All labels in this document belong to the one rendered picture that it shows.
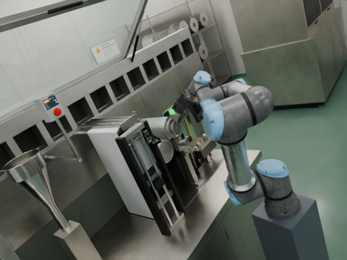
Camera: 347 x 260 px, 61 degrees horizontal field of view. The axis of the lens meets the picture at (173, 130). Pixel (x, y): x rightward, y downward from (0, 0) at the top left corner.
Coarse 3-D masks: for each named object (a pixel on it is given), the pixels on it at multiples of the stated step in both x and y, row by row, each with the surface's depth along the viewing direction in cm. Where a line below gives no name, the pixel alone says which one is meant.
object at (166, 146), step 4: (156, 140) 159; (164, 140) 156; (168, 140) 159; (160, 144) 154; (164, 144) 157; (168, 144) 160; (172, 144) 161; (160, 148) 155; (164, 148) 156; (168, 148) 159; (172, 148) 161; (164, 152) 156; (168, 152) 159; (172, 152) 161; (164, 156) 157; (168, 156) 159; (172, 156) 161; (164, 160) 156; (168, 160) 158
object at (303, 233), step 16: (256, 208) 134; (304, 208) 124; (256, 224) 134; (272, 224) 124; (288, 224) 120; (304, 224) 122; (320, 224) 131; (272, 240) 131; (288, 240) 122; (304, 240) 124; (320, 240) 132; (272, 256) 138; (288, 256) 128; (304, 256) 125; (320, 256) 134
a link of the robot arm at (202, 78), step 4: (200, 72) 134; (204, 72) 135; (196, 76) 134; (200, 76) 132; (204, 76) 134; (208, 76) 134; (192, 80) 138; (196, 80) 134; (200, 80) 132; (204, 80) 132; (208, 80) 133; (192, 84) 137; (196, 84) 134; (200, 84) 133; (204, 84) 133; (208, 84) 135; (188, 88) 140; (192, 88) 138; (196, 88) 134; (192, 92) 139; (196, 96) 140
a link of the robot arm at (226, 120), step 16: (240, 96) 92; (208, 112) 92; (224, 112) 90; (240, 112) 90; (208, 128) 96; (224, 128) 91; (240, 128) 92; (224, 144) 97; (240, 144) 100; (240, 160) 105; (240, 176) 111; (256, 176) 120; (240, 192) 116; (256, 192) 118
